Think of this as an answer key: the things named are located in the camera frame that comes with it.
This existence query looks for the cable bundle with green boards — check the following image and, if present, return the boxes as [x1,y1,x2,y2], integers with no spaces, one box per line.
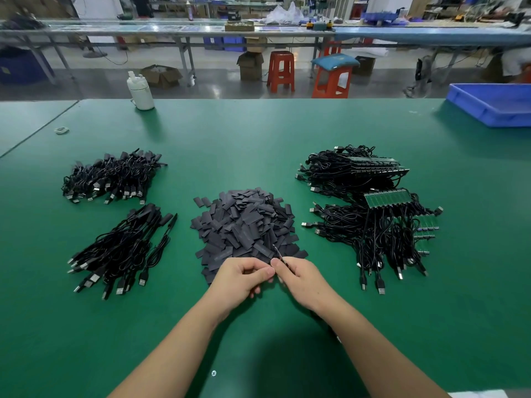
[301,188,444,296]

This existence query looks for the red plastic stool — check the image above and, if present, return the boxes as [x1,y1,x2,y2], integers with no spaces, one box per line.
[266,50,296,94]

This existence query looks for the person's left forearm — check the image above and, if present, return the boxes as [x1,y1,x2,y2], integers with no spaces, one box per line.
[107,303,228,398]

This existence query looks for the person's right hand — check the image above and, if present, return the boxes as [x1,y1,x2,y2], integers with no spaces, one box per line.
[270,257,347,320]

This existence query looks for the dark cardboard box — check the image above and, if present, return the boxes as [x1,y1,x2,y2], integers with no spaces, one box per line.
[353,55,377,77]

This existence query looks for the large blue bin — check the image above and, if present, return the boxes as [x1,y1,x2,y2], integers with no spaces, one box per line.
[0,46,55,86]

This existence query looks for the person's right forearm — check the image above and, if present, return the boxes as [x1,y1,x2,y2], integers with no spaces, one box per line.
[319,304,452,398]

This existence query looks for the pile of black shrink tubing pieces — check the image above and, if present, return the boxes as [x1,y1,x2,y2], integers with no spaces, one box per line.
[190,187,309,286]

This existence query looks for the person's left hand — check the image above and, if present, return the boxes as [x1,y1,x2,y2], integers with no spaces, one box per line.
[200,257,277,328]

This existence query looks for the white paper sheet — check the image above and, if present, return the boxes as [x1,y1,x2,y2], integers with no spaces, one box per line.
[447,389,509,398]

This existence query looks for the blue seat cushion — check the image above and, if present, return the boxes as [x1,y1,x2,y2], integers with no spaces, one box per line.
[311,53,361,72]

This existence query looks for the small bundle of black cables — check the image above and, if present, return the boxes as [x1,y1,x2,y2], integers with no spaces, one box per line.
[61,148,168,205]

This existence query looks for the cable bundle with dark boards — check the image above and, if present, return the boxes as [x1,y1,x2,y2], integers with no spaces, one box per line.
[295,144,411,200]

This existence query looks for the long conveyor workbench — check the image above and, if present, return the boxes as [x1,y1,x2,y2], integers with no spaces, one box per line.
[0,18,531,87]

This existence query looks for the orange plastic stool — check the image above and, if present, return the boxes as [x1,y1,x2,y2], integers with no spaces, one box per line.
[311,65,353,99]

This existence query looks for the blue storage crates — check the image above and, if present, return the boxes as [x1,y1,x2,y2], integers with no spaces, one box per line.
[202,36,246,53]

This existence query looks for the blue plastic tray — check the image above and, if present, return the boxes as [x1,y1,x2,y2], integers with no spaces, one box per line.
[446,83,531,128]

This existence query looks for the white plastic bag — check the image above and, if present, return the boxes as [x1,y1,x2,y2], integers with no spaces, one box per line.
[265,1,306,26]

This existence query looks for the white plastic jug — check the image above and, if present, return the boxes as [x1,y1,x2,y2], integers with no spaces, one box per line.
[126,70,156,111]

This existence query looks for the open cardboard box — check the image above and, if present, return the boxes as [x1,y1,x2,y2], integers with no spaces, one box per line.
[140,64,183,90]

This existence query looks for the long bundle of black cables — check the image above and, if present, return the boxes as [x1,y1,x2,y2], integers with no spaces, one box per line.
[66,203,178,301]

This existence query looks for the tall cardboard box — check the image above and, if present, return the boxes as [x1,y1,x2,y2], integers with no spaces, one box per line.
[236,51,265,82]

